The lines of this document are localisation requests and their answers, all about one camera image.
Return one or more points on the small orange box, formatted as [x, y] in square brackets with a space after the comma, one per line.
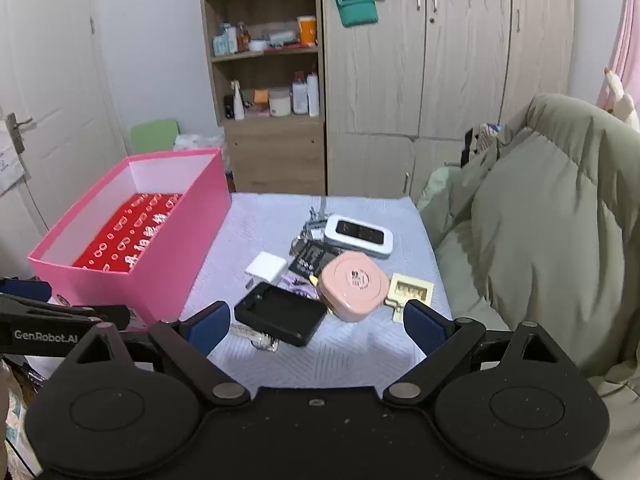
[261, 96]

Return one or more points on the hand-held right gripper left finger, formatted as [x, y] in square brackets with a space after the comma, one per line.
[212, 325]

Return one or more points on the brown bottle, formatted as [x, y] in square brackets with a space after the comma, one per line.
[243, 37]

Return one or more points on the white paper sheet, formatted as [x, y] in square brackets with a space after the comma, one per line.
[10, 170]

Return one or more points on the black rectangular tray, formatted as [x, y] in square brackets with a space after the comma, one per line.
[280, 312]

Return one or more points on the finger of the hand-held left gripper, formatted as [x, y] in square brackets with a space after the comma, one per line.
[60, 308]
[25, 291]

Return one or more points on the white charger cube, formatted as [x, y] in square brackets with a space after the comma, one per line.
[266, 266]

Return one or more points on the white spray bottle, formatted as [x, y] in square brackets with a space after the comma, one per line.
[239, 102]

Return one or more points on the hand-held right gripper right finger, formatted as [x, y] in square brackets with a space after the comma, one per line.
[425, 327]

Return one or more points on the purple small packet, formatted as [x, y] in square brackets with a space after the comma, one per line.
[295, 282]

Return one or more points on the light green board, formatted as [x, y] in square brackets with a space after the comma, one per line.
[155, 135]

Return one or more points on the white plastic bag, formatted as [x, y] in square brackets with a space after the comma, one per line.
[200, 141]

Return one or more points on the black circuit board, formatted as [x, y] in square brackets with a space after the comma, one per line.
[312, 260]

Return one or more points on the pink cardboard box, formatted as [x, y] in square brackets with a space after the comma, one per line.
[190, 240]

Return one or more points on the metal keyring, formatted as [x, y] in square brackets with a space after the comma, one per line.
[317, 215]

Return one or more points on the light wooden wardrobe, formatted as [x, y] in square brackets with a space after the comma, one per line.
[425, 85]

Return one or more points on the colourful printed fabric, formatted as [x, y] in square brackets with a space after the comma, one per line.
[10, 410]

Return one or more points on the white portable router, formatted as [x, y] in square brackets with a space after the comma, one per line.
[357, 232]

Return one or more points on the clear plastic item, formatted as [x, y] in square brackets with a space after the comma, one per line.
[260, 340]

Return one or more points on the white jar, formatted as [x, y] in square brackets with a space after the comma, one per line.
[280, 102]

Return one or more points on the white bottle red cap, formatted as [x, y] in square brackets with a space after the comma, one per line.
[299, 95]

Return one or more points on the pink curtain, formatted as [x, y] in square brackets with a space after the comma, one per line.
[625, 35]

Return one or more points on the green puffer jacket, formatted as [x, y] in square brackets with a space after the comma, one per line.
[550, 235]

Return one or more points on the cream tooth model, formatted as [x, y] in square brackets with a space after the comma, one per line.
[410, 290]

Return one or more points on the wooden shelf unit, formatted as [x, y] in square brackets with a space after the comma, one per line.
[272, 155]

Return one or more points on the blue and white box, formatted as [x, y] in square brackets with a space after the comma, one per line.
[225, 42]

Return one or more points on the teal hanging bag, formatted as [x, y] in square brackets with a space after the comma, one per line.
[356, 2]

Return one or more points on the orange cup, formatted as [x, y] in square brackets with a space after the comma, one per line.
[307, 30]

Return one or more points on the white door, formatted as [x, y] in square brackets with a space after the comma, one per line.
[55, 85]

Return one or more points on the tall white bottle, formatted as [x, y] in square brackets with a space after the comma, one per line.
[313, 95]

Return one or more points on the pink rounded case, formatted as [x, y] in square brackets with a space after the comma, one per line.
[352, 285]

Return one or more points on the white plush toy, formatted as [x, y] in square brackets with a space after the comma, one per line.
[617, 97]

